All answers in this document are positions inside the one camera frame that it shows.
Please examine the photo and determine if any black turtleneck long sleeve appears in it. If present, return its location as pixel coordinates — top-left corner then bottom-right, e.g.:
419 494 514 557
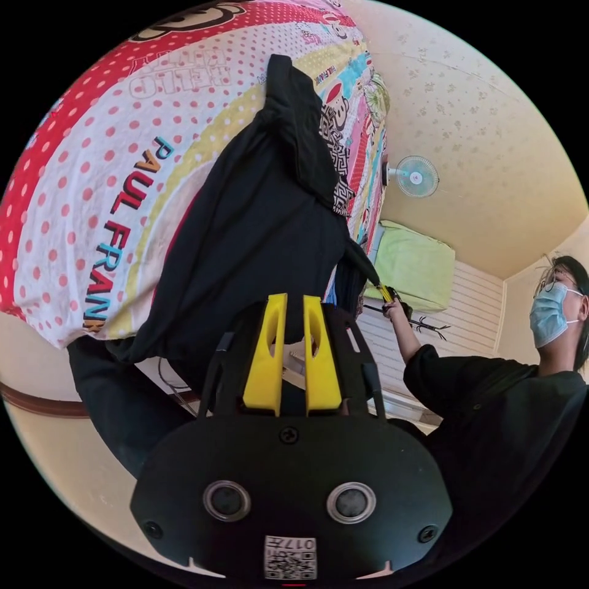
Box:
104 53 383 396

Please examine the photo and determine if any person's body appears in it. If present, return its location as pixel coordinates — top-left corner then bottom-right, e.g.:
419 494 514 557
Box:
66 254 589 574

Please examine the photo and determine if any light green curtain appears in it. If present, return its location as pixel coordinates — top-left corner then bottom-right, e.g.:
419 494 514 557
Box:
364 220 456 314

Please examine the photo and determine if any black white patterned garment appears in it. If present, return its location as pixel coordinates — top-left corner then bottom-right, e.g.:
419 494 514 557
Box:
320 104 356 218

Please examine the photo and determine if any person's right hand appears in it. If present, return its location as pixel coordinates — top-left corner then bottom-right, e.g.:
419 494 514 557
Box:
384 299 411 326

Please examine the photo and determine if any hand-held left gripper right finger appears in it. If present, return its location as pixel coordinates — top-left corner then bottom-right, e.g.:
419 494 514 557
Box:
303 295 343 415

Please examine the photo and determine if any bed with printed dotted sheet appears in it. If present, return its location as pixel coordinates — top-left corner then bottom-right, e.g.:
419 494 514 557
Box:
0 0 392 352

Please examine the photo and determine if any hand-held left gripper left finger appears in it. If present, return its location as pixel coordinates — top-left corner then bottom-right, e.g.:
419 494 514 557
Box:
242 293 288 418

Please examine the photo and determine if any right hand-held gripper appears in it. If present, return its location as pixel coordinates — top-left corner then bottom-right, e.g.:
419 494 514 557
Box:
378 284 407 318

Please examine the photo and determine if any wall fan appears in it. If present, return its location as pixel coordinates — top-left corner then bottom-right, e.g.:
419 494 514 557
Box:
382 155 441 199

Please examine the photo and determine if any person's right forearm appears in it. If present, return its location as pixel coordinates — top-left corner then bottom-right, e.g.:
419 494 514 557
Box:
391 318 425 366

